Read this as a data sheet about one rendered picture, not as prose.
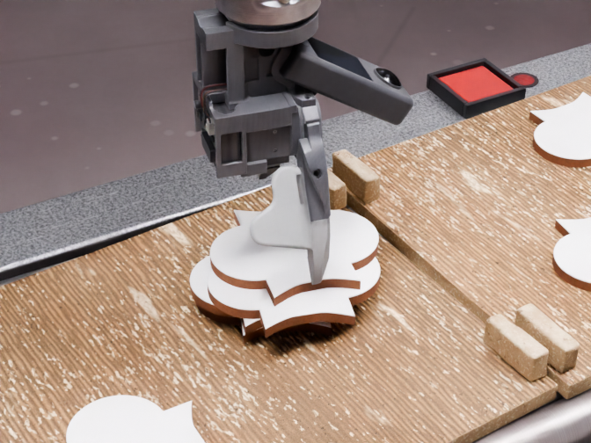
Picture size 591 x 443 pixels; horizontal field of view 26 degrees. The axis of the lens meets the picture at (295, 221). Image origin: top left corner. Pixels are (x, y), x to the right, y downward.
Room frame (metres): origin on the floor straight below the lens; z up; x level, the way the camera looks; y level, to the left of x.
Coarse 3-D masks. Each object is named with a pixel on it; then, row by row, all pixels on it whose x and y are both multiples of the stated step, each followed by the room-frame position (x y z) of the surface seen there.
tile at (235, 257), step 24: (240, 216) 0.87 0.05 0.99; (336, 216) 0.87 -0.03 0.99; (360, 216) 0.87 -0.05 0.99; (216, 240) 0.83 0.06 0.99; (240, 240) 0.83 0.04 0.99; (336, 240) 0.83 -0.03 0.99; (360, 240) 0.83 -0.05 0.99; (216, 264) 0.80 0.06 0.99; (240, 264) 0.80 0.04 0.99; (264, 264) 0.80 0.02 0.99; (288, 264) 0.80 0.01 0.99; (336, 264) 0.80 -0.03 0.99; (360, 264) 0.81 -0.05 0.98; (264, 288) 0.78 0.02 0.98; (288, 288) 0.77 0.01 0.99; (312, 288) 0.78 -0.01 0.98; (360, 288) 0.78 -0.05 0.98
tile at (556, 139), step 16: (544, 112) 1.10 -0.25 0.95; (560, 112) 1.10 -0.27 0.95; (576, 112) 1.10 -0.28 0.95; (544, 128) 1.07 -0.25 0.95; (560, 128) 1.07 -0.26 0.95; (576, 128) 1.07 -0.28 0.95; (544, 144) 1.04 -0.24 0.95; (560, 144) 1.04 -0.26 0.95; (576, 144) 1.04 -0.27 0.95; (560, 160) 1.02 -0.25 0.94; (576, 160) 1.02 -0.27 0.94
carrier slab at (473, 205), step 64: (448, 128) 1.09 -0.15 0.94; (512, 128) 1.09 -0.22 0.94; (384, 192) 0.97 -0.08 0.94; (448, 192) 0.97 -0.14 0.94; (512, 192) 0.97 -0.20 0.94; (576, 192) 0.97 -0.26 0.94; (448, 256) 0.88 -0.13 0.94; (512, 256) 0.88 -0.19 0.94; (512, 320) 0.79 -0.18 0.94; (576, 320) 0.79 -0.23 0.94; (576, 384) 0.72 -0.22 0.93
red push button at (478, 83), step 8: (464, 72) 1.21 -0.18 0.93; (472, 72) 1.21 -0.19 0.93; (480, 72) 1.21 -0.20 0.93; (488, 72) 1.21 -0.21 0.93; (448, 80) 1.19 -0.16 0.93; (456, 80) 1.19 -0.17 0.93; (464, 80) 1.19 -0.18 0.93; (472, 80) 1.19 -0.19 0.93; (480, 80) 1.19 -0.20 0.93; (488, 80) 1.19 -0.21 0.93; (496, 80) 1.19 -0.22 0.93; (456, 88) 1.18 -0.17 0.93; (464, 88) 1.18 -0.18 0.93; (472, 88) 1.18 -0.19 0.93; (480, 88) 1.18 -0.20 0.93; (488, 88) 1.18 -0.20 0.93; (496, 88) 1.18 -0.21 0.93; (504, 88) 1.18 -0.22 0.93; (512, 88) 1.18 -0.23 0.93; (464, 96) 1.16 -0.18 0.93; (472, 96) 1.16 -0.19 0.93; (480, 96) 1.16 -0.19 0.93; (488, 96) 1.16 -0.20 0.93
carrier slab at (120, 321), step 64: (256, 192) 0.97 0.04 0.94; (128, 256) 0.88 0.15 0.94; (192, 256) 0.88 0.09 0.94; (384, 256) 0.88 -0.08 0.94; (0, 320) 0.79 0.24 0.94; (64, 320) 0.79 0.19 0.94; (128, 320) 0.79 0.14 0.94; (192, 320) 0.79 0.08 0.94; (384, 320) 0.79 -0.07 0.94; (448, 320) 0.79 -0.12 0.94; (0, 384) 0.72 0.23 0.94; (64, 384) 0.72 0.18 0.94; (128, 384) 0.72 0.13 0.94; (192, 384) 0.72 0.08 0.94; (256, 384) 0.72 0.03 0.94; (320, 384) 0.72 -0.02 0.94; (384, 384) 0.72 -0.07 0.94; (448, 384) 0.72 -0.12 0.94; (512, 384) 0.72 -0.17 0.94
